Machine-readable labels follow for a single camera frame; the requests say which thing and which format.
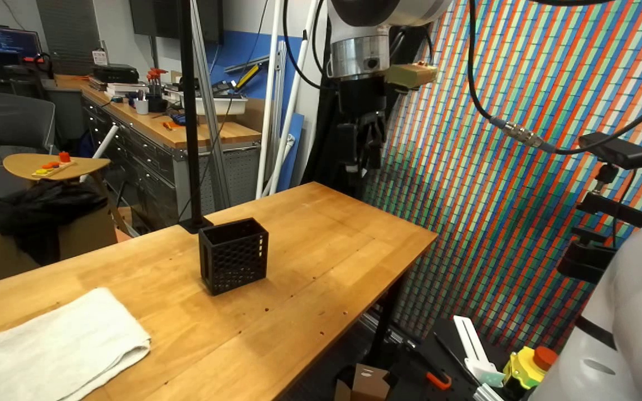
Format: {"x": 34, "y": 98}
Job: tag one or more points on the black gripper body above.
{"x": 362, "y": 125}

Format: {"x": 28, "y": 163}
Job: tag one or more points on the black perforated basket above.
{"x": 232, "y": 259}

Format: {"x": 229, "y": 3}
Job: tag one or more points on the white towel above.
{"x": 55, "y": 348}

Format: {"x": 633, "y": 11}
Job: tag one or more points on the black curtain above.
{"x": 321, "y": 157}

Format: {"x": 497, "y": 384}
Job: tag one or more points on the white leaning pole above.
{"x": 286, "y": 125}
{"x": 269, "y": 113}

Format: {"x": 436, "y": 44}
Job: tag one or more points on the white tray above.
{"x": 221, "y": 105}

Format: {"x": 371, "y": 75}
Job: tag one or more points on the grey metal strut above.
{"x": 212, "y": 125}

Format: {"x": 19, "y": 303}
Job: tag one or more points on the colourful striped backdrop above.
{"x": 501, "y": 209}

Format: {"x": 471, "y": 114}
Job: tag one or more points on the black vertical pole stand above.
{"x": 191, "y": 113}

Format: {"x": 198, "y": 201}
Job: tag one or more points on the red topped spray bottle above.
{"x": 157, "y": 89}

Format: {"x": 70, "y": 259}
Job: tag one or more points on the white aluminium bar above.
{"x": 474, "y": 348}

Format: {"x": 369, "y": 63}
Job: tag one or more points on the small cardboard box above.
{"x": 366, "y": 381}

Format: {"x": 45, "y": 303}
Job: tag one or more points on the yellow emergency stop button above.
{"x": 526, "y": 369}

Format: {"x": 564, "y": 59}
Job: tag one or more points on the large cardboard box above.
{"x": 87, "y": 234}

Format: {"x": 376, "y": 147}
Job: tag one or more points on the black bag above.
{"x": 38, "y": 214}

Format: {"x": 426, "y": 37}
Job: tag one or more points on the dark office chair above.
{"x": 11, "y": 118}

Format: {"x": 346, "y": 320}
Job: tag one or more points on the tan wrist camera mount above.
{"x": 414, "y": 75}

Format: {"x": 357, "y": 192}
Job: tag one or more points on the black camera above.
{"x": 619, "y": 151}

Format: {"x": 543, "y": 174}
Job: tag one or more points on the black camera stand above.
{"x": 597, "y": 236}

